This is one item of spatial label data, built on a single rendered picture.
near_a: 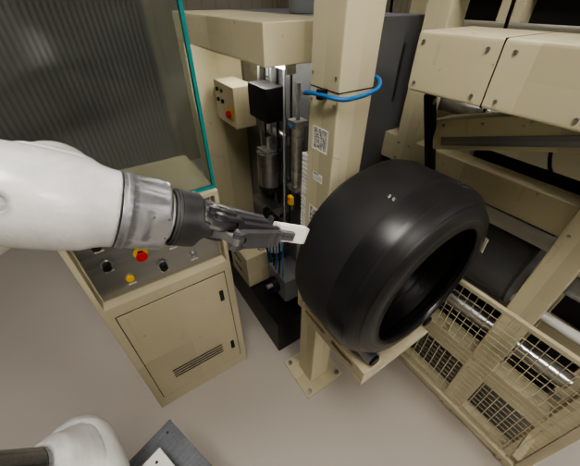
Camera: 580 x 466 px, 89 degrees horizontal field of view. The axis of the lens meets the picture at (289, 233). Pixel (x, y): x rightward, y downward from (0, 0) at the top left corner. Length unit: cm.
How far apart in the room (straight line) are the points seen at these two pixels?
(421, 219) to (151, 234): 57
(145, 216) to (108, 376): 202
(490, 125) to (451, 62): 23
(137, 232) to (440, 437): 195
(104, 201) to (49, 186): 4
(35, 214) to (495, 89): 90
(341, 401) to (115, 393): 135
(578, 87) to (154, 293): 142
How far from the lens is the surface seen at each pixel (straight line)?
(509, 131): 107
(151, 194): 37
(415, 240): 73
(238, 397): 203
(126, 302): 138
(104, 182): 36
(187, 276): 138
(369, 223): 74
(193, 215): 38
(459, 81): 97
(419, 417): 210
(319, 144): 97
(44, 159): 36
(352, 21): 86
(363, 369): 114
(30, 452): 97
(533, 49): 90
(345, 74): 87
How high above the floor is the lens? 186
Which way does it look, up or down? 39 degrees down
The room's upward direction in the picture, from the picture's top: straight up
